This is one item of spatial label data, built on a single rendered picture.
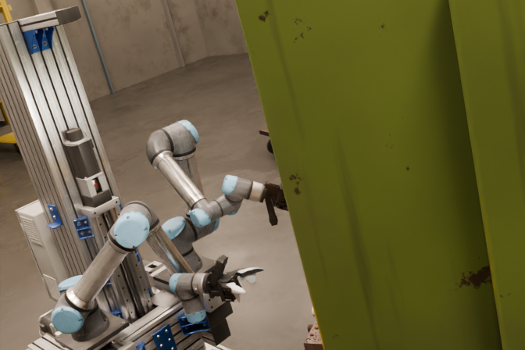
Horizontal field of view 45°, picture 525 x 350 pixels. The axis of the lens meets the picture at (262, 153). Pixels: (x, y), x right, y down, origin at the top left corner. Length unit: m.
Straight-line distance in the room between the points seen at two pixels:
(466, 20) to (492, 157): 0.24
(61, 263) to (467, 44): 2.27
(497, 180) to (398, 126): 0.23
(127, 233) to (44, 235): 0.75
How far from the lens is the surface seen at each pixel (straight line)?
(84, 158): 2.62
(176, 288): 2.40
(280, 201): 2.46
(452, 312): 1.48
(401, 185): 1.35
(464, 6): 1.12
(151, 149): 2.63
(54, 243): 2.98
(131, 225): 2.26
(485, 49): 1.13
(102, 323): 2.65
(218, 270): 2.28
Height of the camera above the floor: 2.05
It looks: 17 degrees down
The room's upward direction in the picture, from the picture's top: 15 degrees counter-clockwise
